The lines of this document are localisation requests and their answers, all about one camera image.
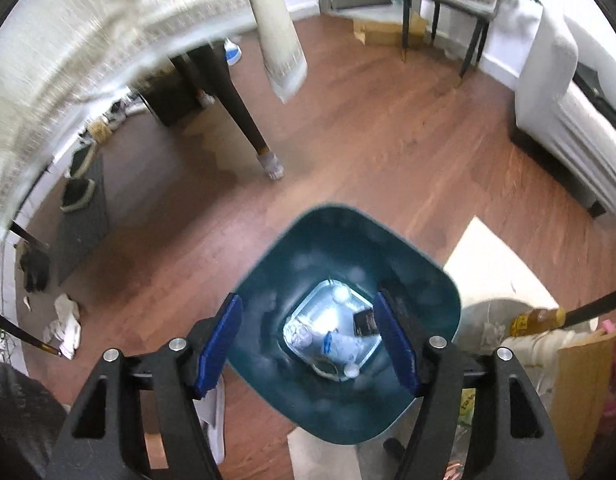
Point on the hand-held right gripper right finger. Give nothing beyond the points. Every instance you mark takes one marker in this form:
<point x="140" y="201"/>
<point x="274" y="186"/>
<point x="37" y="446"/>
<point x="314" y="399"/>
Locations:
<point x="395" y="345"/>

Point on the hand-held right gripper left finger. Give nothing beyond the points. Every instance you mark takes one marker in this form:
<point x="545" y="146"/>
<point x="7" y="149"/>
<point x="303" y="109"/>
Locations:
<point x="220" y="342"/>

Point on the black packet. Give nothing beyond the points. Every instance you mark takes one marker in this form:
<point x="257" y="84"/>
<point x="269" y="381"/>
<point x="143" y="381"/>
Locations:
<point x="365" y="323"/>

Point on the white plastic lid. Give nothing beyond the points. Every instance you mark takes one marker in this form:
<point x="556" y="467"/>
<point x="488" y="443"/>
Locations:
<point x="342" y="294"/>
<point x="351" y="371"/>

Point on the blue white tissue packet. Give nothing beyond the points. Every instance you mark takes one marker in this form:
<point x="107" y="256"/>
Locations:
<point x="338" y="346"/>

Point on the brown tape roll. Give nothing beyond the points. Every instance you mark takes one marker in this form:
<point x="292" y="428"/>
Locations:
<point x="324" y="370"/>

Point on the teal trash bin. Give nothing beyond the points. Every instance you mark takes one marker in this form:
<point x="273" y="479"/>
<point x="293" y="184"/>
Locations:
<point x="328" y="245"/>

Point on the white paper sheet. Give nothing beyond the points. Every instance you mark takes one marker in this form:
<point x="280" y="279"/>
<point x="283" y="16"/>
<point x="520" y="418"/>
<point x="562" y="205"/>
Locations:
<point x="213" y="425"/>

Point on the cream rug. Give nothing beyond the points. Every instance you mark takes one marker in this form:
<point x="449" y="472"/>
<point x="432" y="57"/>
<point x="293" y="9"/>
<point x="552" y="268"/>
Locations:
<point x="488" y="260"/>

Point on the white plastic bag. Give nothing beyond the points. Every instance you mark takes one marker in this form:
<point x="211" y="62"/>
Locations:
<point x="533" y="355"/>

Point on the white cloth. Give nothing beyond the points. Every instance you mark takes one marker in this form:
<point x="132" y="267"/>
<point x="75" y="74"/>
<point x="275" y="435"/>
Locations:
<point x="65" y="327"/>

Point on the dark floor mat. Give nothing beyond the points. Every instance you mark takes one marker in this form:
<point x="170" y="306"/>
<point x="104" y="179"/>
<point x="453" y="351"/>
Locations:
<point x="85" y="230"/>

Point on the brown cardboard box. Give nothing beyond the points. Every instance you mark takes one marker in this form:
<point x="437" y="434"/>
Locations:
<point x="583" y="400"/>

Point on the black furniture leg gold tip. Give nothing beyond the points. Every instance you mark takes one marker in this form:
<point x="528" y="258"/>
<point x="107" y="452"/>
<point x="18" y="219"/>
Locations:
<point x="27" y="235"/>
<point x="598" y="305"/>
<point x="22" y="332"/>

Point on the black cloth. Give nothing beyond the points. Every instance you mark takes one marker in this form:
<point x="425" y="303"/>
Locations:
<point x="35" y="267"/>

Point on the dark shoe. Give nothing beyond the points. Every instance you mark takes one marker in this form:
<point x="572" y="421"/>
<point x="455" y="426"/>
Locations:
<point x="80" y="161"/>
<point x="77" y="195"/>

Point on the dark cloth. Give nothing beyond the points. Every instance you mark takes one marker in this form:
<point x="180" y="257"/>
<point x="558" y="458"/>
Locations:
<point x="17" y="420"/>

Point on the dark wooden table leg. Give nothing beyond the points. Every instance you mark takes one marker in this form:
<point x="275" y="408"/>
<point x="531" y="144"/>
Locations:
<point x="237" y="105"/>

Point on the dark cabinet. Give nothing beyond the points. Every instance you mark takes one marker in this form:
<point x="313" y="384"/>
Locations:
<point x="172" y="95"/>

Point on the blue white shoe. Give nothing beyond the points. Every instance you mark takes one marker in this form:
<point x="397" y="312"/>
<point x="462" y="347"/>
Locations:
<point x="232" y="52"/>

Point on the grey armchair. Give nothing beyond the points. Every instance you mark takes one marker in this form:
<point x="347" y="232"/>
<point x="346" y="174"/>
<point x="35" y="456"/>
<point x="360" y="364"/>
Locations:
<point x="553" y="85"/>

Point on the flat cardboard box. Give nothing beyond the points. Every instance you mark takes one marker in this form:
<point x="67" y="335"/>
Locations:
<point x="383" y="31"/>

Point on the beige patterned tablecloth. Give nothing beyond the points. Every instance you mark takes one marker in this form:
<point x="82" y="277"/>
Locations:
<point x="87" y="35"/>

